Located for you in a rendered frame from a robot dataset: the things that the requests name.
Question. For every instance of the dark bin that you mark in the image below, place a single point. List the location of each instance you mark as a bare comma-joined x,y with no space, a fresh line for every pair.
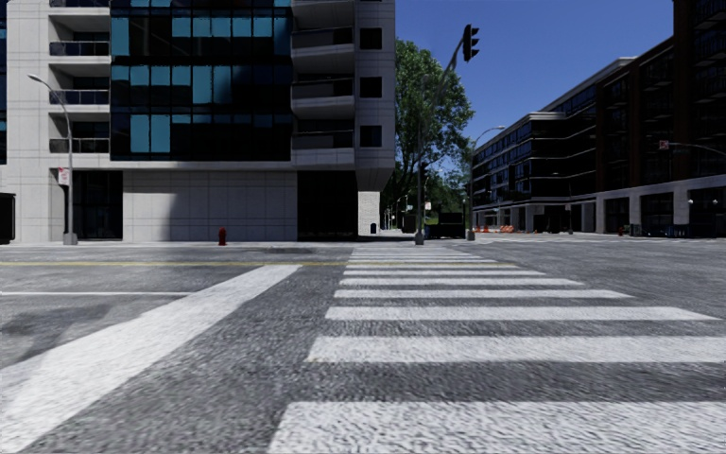
448,225

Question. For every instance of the grey street lamp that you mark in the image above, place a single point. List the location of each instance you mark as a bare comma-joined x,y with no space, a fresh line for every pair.
470,187
70,170

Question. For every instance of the trees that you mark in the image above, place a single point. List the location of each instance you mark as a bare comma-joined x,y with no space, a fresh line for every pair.
422,113

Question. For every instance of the pale concrete building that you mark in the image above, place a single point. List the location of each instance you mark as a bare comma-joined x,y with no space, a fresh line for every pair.
227,198

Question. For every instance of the red fire hydrant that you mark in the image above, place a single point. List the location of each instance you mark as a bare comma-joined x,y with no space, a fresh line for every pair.
222,236

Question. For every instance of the dark glass building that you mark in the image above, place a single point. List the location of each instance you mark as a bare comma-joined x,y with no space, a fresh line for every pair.
533,170

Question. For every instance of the traffic light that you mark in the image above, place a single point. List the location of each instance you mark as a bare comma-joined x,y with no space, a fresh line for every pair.
470,42

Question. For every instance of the red brick building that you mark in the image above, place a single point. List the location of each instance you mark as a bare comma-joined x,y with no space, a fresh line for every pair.
663,125

